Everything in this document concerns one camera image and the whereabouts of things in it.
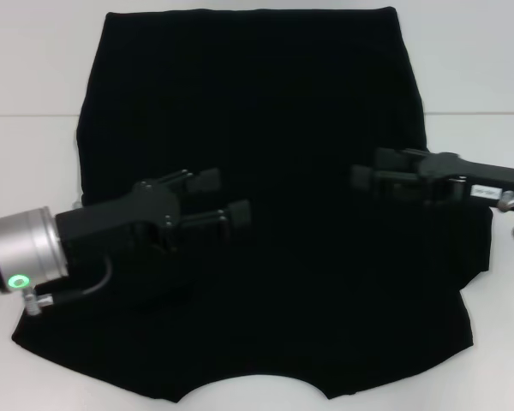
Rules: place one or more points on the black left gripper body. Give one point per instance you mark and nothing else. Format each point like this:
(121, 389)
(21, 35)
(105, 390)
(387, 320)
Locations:
(120, 214)

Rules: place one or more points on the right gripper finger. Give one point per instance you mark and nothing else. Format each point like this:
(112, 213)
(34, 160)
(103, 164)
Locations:
(364, 177)
(392, 158)

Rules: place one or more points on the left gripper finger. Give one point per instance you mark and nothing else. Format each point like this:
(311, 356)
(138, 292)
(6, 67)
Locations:
(235, 216)
(203, 182)

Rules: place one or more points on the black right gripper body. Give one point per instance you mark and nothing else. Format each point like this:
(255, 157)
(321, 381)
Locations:
(488, 175)

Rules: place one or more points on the black t-shirt white print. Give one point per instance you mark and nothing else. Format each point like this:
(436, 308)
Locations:
(282, 278)

